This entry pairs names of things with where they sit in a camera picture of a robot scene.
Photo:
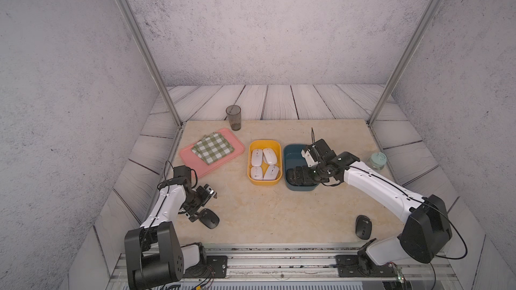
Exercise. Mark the glass jar with mint lid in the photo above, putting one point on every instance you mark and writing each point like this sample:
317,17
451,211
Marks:
377,161

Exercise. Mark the yellow plastic storage box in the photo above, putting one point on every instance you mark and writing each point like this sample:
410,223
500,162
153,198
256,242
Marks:
265,163

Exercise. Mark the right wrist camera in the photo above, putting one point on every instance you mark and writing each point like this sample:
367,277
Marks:
318,151

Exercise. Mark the grey translucent cup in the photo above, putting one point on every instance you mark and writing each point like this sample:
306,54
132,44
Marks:
234,117

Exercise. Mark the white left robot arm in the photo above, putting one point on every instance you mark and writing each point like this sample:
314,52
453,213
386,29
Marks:
154,256

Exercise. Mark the aluminium frame post right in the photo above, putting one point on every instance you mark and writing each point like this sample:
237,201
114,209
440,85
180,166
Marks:
424,22

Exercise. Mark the aluminium frame post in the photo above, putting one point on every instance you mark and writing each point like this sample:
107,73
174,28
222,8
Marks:
139,39
424,22

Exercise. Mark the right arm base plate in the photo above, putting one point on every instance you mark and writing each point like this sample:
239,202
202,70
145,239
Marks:
360,265

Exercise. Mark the green checked cloth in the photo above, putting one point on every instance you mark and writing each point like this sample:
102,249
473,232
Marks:
212,148

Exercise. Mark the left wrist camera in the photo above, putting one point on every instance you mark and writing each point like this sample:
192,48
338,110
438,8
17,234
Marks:
182,175

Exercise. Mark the white mouse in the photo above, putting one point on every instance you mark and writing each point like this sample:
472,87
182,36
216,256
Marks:
256,173
271,173
257,157
269,156

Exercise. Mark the pink plastic tray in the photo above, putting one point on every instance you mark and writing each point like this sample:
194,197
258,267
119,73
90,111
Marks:
202,169

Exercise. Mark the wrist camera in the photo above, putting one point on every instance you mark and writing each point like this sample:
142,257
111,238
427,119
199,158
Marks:
318,151
182,175

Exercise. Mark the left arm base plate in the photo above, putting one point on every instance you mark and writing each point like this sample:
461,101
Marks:
215,267

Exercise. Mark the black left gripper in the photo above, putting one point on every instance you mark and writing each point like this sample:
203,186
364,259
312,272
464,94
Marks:
206,195

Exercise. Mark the aluminium frame post left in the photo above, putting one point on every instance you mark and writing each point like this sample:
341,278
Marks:
139,39

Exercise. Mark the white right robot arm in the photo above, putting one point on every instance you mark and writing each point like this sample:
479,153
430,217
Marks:
426,226

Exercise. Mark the teal plastic storage box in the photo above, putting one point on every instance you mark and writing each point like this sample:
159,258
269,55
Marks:
293,158

